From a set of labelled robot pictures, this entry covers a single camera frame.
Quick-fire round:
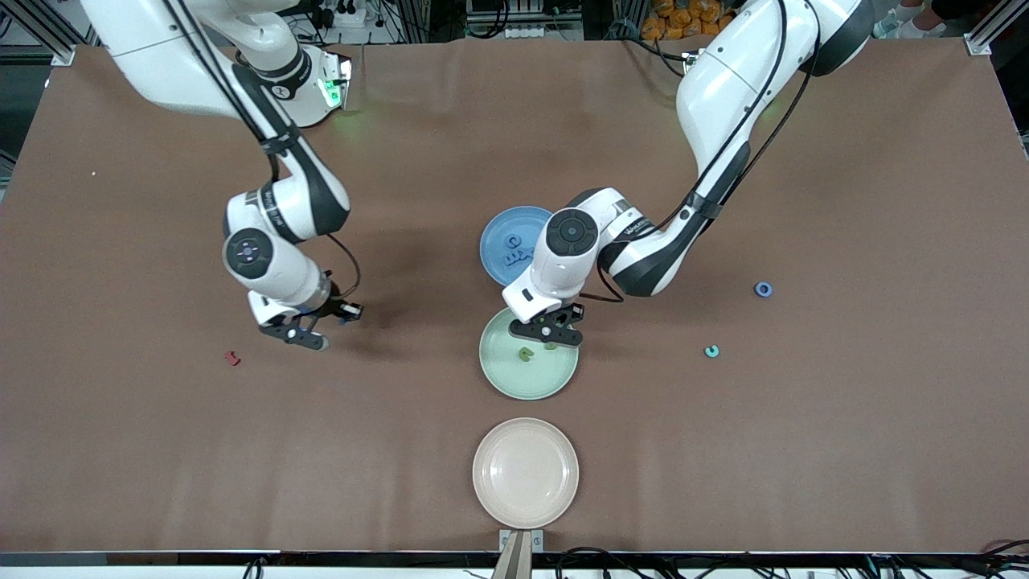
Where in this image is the light green plate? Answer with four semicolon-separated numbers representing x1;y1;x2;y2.
479;308;580;401

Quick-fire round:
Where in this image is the blue plate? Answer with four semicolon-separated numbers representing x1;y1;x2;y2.
480;206;555;287

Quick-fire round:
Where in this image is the beige plate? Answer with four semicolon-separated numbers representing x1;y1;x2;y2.
472;417;580;530

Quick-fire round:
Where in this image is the orange fruit pile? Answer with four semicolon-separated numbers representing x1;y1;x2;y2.
641;0;736;43

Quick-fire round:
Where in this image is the brown table cover sheet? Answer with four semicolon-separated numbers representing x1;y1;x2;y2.
0;39;1029;556

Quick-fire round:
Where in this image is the white sneaker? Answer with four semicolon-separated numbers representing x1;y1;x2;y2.
875;2;948;39

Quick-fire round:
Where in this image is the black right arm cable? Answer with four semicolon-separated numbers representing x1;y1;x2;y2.
165;0;363;300

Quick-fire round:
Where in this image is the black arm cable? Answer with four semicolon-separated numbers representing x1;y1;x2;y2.
165;0;363;300
595;0;821;305

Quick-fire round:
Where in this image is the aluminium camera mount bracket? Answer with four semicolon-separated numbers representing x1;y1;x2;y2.
498;528;545;579

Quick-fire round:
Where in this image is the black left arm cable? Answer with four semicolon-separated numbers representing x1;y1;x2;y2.
595;0;821;305

